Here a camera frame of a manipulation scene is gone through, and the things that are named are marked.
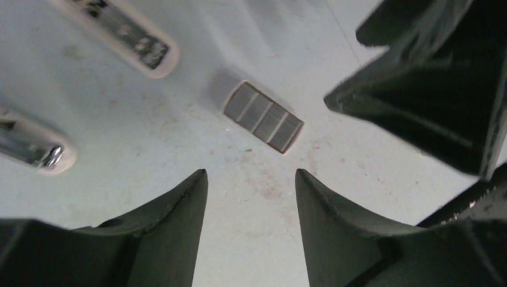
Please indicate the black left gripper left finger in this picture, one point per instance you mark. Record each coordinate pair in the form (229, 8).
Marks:
(155, 244)

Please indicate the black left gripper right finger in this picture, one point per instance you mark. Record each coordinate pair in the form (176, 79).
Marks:
(346, 244)

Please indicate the small white mini stapler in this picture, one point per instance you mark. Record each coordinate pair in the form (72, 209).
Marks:
(35, 145)

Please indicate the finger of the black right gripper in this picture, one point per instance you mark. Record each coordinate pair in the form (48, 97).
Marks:
(448, 105)
(482, 200)

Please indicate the staple tray with staples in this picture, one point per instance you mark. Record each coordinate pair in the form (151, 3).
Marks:
(262, 117)

